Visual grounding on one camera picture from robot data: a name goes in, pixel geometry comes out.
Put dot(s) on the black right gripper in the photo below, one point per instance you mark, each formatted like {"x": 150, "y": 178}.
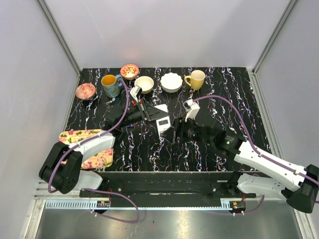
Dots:
{"x": 171, "y": 133}

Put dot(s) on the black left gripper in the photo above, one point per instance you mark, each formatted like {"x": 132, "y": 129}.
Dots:
{"x": 151, "y": 113}

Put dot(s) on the white battery cover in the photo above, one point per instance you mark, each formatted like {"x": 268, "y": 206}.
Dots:
{"x": 162, "y": 107}

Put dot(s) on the white remote control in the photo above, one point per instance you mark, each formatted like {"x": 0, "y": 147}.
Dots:
{"x": 163, "y": 124}

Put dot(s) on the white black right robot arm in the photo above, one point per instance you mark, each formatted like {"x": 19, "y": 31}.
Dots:
{"x": 295, "y": 184}

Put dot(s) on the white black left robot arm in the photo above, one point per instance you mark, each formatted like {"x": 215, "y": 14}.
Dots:
{"x": 62, "y": 168}

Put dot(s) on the cream round bowl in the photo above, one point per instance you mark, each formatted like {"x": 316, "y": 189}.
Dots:
{"x": 146, "y": 83}

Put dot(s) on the white scalloped bowl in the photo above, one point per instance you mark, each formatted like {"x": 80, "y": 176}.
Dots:
{"x": 171, "y": 82}

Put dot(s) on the orange floral bowl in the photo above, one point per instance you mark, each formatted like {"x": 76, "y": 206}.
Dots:
{"x": 129, "y": 71}

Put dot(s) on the blue patterned mug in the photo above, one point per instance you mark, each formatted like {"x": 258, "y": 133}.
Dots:
{"x": 112, "y": 85}

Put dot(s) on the yellow mug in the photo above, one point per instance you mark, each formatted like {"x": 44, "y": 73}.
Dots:
{"x": 196, "y": 79}

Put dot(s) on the floral rectangular tray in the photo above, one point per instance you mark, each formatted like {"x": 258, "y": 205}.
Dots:
{"x": 97, "y": 153}

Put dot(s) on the red patterned small dish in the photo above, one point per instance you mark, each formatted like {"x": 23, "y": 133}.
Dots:
{"x": 85, "y": 91}

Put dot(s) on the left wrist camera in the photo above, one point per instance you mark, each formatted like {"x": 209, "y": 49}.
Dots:
{"x": 135, "y": 93}

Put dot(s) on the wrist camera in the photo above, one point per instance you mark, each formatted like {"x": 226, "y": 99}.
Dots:
{"x": 135, "y": 93}
{"x": 192, "y": 108}

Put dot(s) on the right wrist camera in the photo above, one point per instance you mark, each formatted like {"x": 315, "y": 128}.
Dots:
{"x": 192, "y": 108}

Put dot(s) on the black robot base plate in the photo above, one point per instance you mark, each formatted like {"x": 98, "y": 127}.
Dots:
{"x": 207, "y": 184}

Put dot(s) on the aluminium table edge rail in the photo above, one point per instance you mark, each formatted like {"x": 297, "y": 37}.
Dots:
{"x": 246, "y": 183}

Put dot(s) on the aluminium corner frame post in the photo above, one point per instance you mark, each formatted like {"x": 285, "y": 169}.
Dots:
{"x": 280, "y": 25}

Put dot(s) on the left aluminium frame post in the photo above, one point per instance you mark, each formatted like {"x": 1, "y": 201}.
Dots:
{"x": 58, "y": 34}

